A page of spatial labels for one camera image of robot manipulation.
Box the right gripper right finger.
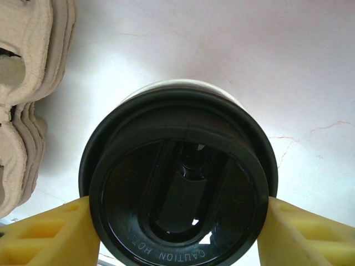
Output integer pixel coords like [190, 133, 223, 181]
[256, 196, 355, 266]

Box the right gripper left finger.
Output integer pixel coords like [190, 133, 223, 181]
[0, 195, 102, 266]

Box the black coffee cup lid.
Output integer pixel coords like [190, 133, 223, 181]
[78, 88, 278, 266]

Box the stack of cardboard cup carriers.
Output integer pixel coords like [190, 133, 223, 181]
[0, 0, 79, 220]

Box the paper coffee cup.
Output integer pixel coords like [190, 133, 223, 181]
[116, 79, 278, 202]

